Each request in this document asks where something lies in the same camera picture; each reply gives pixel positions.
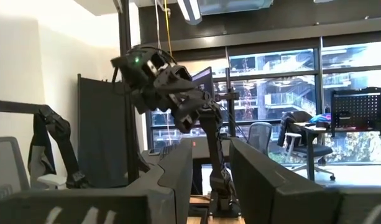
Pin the white ceiling light fixture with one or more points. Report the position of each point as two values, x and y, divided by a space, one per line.
190 11

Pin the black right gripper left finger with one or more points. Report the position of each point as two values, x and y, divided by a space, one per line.
165 193

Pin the black rig upright post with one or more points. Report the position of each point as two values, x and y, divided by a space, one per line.
128 31

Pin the blue pink bag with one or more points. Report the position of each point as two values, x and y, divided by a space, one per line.
320 118

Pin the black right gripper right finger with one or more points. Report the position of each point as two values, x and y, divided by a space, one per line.
271 199

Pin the office chair with jacket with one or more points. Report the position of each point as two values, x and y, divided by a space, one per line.
302 146

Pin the black pegboard organizer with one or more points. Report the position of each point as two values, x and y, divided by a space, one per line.
358 109

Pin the grey mesh office chair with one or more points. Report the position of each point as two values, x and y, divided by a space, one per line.
260 137

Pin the black monitor on pole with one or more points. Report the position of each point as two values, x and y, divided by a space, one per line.
205 79

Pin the black monitor pole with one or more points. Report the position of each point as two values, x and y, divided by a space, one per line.
230 102

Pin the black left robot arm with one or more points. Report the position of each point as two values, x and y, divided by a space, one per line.
215 146

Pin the black keyboard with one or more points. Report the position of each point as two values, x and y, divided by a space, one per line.
168 151

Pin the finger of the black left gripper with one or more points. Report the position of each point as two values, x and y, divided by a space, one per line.
177 77
190 109

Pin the black hanging fabric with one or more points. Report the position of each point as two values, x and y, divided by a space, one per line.
58 127

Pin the black desk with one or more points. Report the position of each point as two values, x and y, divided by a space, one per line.
311 149

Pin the black partition panel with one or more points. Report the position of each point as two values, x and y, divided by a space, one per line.
100 130

